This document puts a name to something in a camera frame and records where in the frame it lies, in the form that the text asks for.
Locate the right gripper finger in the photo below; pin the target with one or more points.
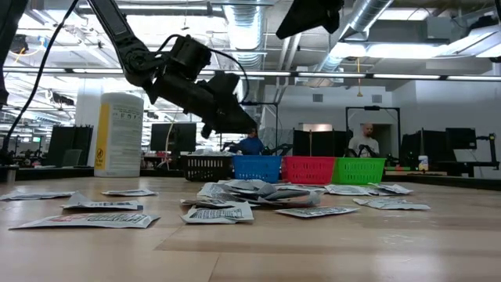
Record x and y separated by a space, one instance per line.
319 15
297 17

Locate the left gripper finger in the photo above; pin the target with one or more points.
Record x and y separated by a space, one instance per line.
229 129
240 119

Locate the black background robot arm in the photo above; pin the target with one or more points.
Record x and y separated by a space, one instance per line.
229 147
278 149

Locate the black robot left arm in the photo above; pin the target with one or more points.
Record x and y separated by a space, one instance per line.
121 35

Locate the person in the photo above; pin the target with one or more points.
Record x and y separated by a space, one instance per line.
364 139
250 147

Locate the black plastic basket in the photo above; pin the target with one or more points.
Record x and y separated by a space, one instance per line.
207 168

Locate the blue plastic basket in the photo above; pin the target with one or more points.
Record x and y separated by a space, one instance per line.
256 169

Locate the ceiling light strip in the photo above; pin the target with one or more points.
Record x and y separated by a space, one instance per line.
274 73

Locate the white wipes canister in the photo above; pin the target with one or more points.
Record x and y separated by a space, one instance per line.
119 137

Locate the white printed sachet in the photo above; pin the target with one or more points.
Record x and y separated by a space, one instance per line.
346 190
315 211
211 203
102 203
391 203
303 201

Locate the red plastic basket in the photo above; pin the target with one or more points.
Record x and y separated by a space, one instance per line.
308 170

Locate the crumpled white sachet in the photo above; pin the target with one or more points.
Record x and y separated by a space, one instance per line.
219 214

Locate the black partition panel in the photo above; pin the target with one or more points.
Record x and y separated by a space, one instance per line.
74 141
325 143

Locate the dark antiseptic towelette packet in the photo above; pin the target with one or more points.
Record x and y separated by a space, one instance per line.
391 189
289 194

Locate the green plastic basket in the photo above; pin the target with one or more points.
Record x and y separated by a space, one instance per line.
358 171

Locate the red-label ointment packet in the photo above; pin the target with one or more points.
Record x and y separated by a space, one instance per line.
90 220

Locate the small white bottle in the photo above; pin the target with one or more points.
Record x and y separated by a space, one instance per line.
423 163

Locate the black ceiling pendant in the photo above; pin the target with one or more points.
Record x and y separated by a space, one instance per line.
19 44

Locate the grey cup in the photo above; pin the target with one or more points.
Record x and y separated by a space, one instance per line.
11 174

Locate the silver ceiling duct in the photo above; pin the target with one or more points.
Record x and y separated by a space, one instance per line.
368 13
246 35

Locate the black camera rig frame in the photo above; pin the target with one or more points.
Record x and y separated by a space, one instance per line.
270 103
372 107

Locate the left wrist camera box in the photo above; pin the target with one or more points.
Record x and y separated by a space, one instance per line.
223 84

